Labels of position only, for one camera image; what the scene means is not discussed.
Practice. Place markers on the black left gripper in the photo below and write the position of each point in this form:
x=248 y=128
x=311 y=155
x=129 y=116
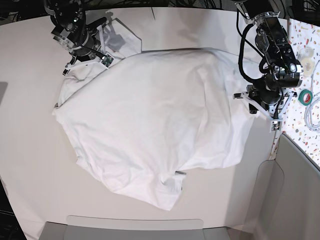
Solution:
x=268 y=91

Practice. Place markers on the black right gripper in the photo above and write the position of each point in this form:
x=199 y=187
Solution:
x=71 y=31

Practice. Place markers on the white t-shirt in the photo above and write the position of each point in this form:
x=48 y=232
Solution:
x=139 y=124

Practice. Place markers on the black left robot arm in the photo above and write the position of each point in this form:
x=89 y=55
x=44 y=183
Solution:
x=279 y=67

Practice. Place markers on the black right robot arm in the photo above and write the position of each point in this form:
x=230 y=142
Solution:
x=63 y=11

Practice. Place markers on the green tape roll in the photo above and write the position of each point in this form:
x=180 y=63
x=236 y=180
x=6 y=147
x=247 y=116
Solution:
x=305 y=97

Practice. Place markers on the terrazzo pattern side surface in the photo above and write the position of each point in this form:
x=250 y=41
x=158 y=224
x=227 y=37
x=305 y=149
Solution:
x=302 y=122

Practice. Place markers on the clear tape dispenser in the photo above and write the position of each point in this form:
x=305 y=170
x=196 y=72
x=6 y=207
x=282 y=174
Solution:
x=305 y=57

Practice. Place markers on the grey chair right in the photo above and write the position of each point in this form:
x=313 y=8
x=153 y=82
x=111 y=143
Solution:
x=285 y=202

